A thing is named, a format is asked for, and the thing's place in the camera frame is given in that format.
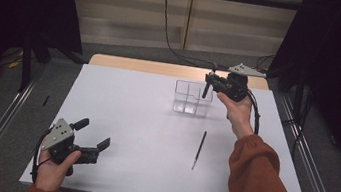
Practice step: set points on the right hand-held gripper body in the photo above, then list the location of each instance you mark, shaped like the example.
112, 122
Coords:
236, 83

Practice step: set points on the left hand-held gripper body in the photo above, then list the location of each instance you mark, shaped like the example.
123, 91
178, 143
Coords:
59, 134

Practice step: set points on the black makeup brush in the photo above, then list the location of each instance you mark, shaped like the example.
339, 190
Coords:
206, 87

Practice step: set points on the clear acrylic organizer box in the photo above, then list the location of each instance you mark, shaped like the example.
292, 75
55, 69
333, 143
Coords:
188, 98

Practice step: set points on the thin black eyeliner pencil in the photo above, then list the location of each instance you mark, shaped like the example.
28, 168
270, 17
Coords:
199, 149

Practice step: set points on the person's right hand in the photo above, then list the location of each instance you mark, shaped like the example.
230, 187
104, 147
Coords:
239, 116

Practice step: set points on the person's left hand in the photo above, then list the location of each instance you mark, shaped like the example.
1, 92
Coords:
53, 173

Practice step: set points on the small black stick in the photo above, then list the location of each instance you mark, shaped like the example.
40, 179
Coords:
46, 100

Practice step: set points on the white table mat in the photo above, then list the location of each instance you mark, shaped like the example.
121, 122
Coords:
153, 134

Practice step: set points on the wooden table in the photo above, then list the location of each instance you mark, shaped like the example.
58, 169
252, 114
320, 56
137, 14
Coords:
149, 66

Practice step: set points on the black stand leg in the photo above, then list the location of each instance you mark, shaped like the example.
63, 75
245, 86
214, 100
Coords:
26, 65
299, 94

